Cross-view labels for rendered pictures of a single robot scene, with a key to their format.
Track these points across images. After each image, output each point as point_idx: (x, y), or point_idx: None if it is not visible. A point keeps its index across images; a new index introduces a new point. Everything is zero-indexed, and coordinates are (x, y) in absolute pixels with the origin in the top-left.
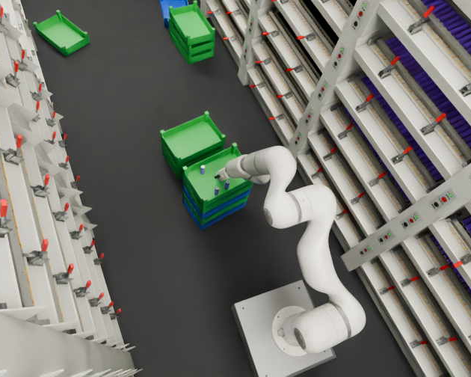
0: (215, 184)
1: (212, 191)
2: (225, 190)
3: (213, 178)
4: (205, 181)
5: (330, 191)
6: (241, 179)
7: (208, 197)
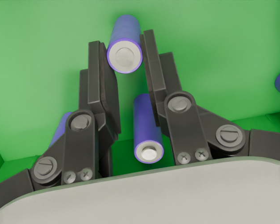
0: (84, 63)
1: (54, 100)
2: (131, 116)
3: (81, 14)
4: (15, 19)
5: None
6: (258, 77)
7: (20, 126)
